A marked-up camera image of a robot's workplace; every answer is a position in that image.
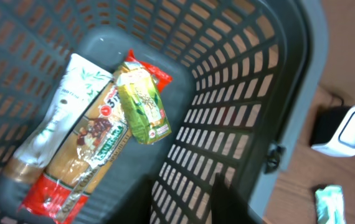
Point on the green tea drink carton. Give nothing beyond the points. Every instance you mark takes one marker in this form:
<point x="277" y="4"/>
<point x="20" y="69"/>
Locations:
<point x="141" y="103"/>

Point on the San Remo spaghetti pack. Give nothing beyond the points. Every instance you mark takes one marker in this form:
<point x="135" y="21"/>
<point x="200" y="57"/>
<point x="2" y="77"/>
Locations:
<point x="86" y="154"/>

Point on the teal wet wipes pack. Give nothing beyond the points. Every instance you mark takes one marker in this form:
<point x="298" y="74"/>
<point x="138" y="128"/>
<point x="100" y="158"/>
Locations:
<point x="330" y="205"/>

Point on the grey plastic basket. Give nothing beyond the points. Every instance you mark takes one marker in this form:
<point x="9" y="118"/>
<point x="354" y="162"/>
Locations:
<point x="244" y="74"/>

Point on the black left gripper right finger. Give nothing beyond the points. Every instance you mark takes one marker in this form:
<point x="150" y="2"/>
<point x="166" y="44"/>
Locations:
<point x="228" y="207"/>

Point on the white bamboo tube bottle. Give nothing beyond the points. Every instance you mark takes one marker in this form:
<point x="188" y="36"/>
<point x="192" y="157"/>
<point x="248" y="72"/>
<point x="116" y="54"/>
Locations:
<point x="79" y="86"/>

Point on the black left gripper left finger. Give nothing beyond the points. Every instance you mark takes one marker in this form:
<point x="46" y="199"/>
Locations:
<point x="136" y="206"/>

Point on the white barcode scanner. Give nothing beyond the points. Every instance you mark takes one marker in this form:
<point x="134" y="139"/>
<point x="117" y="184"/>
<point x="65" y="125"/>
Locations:
<point x="334" y="132"/>

